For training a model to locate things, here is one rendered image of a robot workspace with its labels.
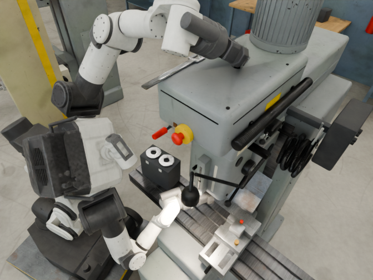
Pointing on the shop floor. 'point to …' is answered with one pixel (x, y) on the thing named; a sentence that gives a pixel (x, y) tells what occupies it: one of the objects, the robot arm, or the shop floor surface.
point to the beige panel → (28, 61)
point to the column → (341, 88)
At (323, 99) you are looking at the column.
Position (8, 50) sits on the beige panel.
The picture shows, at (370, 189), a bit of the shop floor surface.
